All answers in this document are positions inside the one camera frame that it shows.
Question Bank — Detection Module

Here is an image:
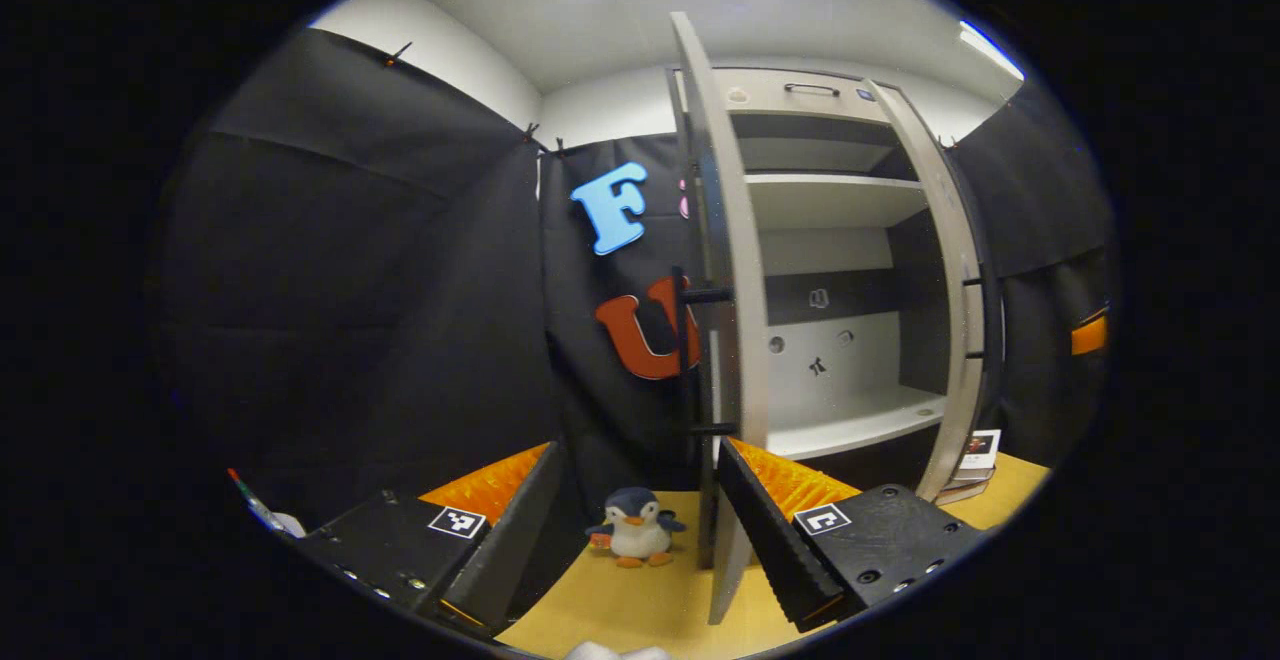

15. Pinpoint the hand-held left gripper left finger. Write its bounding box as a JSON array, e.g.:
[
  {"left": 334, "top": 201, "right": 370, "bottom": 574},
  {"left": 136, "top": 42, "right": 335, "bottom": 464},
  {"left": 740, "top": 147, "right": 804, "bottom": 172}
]
[{"left": 300, "top": 442, "right": 566, "bottom": 638}]

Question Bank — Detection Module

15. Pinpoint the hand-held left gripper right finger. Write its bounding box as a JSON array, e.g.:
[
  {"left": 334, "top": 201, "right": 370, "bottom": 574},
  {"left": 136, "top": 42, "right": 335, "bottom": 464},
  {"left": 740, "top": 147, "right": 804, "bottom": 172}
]
[{"left": 716, "top": 437, "right": 991, "bottom": 633}]

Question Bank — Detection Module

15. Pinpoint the grey cabinet door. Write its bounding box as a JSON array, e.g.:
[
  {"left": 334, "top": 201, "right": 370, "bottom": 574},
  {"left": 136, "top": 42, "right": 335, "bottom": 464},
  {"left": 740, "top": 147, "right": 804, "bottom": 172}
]
[
  {"left": 668, "top": 12, "right": 773, "bottom": 627},
  {"left": 865, "top": 80, "right": 1004, "bottom": 503}
]

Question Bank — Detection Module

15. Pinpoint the grey and dark cabinet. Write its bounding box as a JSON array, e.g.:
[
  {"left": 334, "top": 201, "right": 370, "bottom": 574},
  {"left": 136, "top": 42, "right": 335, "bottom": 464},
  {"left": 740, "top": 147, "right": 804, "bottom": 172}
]
[{"left": 680, "top": 68, "right": 961, "bottom": 491}]

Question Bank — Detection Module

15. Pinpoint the penguin plush toy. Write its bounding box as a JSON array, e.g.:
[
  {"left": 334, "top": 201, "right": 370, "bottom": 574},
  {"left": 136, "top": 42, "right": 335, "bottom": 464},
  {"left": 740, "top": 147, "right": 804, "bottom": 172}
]
[{"left": 586, "top": 487, "right": 689, "bottom": 569}]

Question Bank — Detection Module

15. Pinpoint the white cover book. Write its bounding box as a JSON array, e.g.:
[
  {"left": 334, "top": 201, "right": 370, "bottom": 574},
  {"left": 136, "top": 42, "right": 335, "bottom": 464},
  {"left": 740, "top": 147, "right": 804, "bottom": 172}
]
[{"left": 958, "top": 428, "right": 1002, "bottom": 473}]

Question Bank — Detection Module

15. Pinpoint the thick book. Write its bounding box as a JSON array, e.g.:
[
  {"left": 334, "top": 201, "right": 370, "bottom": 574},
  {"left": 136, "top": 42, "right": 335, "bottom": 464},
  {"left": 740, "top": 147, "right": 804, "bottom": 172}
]
[{"left": 938, "top": 465, "right": 997, "bottom": 507}]

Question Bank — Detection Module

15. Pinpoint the small ceiling light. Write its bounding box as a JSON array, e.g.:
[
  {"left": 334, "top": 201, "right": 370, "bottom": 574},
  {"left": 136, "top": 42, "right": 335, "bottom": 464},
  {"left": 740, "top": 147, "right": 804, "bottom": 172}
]
[{"left": 960, "top": 22, "right": 1026, "bottom": 81}]

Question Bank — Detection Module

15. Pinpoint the black backdrop cloth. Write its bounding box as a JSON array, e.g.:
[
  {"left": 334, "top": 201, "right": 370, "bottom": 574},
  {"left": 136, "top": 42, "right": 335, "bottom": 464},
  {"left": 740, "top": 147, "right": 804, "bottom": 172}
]
[{"left": 150, "top": 28, "right": 1116, "bottom": 541}]

